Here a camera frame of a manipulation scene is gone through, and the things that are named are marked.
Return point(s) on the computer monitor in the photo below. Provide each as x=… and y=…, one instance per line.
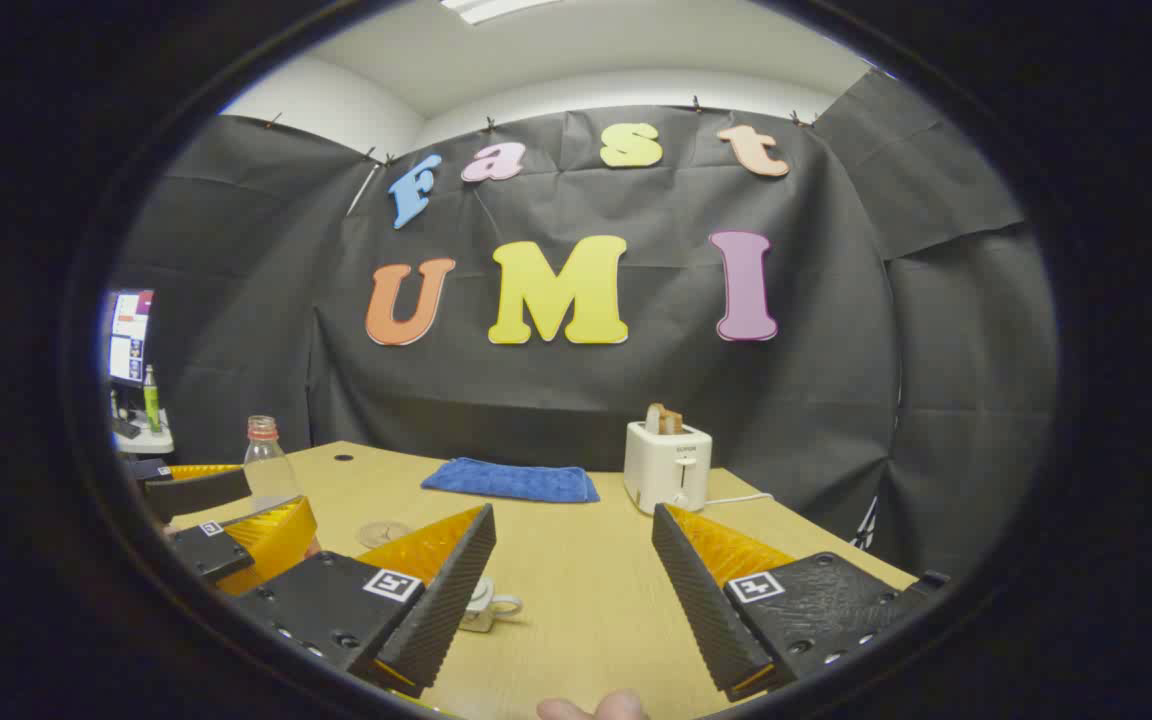
x=129, y=335

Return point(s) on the white ceramic teacup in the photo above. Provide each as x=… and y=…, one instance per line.
x=481, y=605

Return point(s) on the black keyboard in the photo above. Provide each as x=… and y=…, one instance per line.
x=126, y=429

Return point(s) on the round beige coaster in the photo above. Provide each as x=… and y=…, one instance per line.
x=384, y=533

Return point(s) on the white toaster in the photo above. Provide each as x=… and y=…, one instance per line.
x=666, y=470

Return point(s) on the ceiling light panel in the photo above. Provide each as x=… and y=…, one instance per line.
x=496, y=8

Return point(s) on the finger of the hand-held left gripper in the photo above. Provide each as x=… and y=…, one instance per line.
x=211, y=555
x=201, y=492

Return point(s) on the toasted bread slice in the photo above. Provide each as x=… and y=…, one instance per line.
x=663, y=420

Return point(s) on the blue towel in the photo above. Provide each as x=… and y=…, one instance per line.
x=511, y=480

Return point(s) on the green drink bottle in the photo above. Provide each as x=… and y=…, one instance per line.
x=152, y=405

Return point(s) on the clear plastic water bottle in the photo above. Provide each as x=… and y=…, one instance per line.
x=266, y=465

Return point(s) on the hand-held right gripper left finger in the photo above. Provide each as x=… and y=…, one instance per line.
x=441, y=600

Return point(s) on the black backdrop cloth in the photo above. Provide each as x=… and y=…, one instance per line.
x=636, y=400

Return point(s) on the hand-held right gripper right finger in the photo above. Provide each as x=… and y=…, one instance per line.
x=701, y=600

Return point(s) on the white side table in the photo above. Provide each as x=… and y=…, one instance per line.
x=151, y=443

